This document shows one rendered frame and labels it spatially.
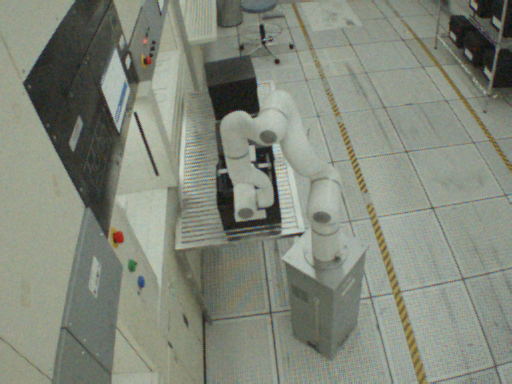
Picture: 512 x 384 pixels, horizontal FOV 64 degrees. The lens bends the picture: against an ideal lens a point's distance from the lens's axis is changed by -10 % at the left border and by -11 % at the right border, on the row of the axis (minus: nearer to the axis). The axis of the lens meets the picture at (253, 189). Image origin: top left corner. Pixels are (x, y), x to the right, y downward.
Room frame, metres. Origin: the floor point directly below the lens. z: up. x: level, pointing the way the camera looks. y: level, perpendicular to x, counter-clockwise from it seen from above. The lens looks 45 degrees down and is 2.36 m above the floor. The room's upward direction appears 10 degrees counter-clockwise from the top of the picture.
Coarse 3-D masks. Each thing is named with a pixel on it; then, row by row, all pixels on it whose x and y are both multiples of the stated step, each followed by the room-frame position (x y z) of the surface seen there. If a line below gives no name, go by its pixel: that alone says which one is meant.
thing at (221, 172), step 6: (252, 150) 1.51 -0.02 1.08; (252, 156) 1.47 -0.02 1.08; (264, 162) 1.58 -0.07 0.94; (222, 168) 1.56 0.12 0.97; (270, 168) 1.48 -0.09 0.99; (222, 174) 1.51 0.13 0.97; (270, 174) 1.44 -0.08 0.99; (222, 180) 1.47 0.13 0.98; (270, 180) 1.41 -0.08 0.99; (222, 186) 1.43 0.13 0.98; (222, 192) 1.40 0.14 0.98; (228, 192) 1.40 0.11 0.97; (228, 198) 1.40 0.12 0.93
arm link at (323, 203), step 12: (324, 180) 1.15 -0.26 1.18; (312, 192) 1.12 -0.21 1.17; (324, 192) 1.10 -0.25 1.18; (336, 192) 1.10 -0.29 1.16; (312, 204) 1.07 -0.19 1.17; (324, 204) 1.05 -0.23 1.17; (336, 204) 1.05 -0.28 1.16; (312, 216) 1.04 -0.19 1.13; (324, 216) 1.02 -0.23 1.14; (336, 216) 1.03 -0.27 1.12; (312, 228) 1.12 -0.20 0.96; (324, 228) 1.08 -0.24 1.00; (336, 228) 1.09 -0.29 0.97
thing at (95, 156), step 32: (0, 0) 0.90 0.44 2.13; (32, 0) 1.04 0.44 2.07; (64, 0) 1.24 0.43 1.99; (0, 32) 0.85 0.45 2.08; (32, 32) 0.98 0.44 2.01; (32, 64) 0.92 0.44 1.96; (128, 64) 1.65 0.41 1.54; (128, 96) 1.51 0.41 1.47; (96, 128) 1.11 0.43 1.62; (96, 160) 1.02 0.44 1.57; (96, 192) 0.93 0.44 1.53; (128, 224) 1.03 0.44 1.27
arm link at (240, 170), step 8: (248, 152) 1.23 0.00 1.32; (232, 160) 1.21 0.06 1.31; (240, 160) 1.20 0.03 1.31; (248, 160) 1.22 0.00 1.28; (232, 168) 1.21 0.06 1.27; (240, 168) 1.20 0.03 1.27; (248, 168) 1.22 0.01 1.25; (256, 168) 1.28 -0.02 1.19; (232, 176) 1.22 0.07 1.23; (240, 176) 1.20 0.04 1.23; (248, 176) 1.21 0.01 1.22; (256, 176) 1.23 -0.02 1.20; (264, 176) 1.25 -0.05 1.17; (256, 184) 1.20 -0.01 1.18; (264, 184) 1.21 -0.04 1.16; (264, 192) 1.21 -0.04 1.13; (272, 192) 1.22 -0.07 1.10; (264, 200) 1.21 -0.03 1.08; (272, 200) 1.21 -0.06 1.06
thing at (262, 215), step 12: (216, 168) 1.61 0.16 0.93; (216, 180) 1.53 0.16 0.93; (276, 180) 1.46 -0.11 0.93; (216, 192) 1.45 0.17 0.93; (276, 192) 1.54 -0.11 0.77; (216, 204) 1.38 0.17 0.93; (228, 204) 1.36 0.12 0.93; (276, 204) 1.35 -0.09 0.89; (228, 216) 1.36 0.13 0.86; (264, 216) 1.35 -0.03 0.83; (276, 216) 1.35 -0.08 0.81; (228, 228) 1.36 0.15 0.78; (240, 228) 1.36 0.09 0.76
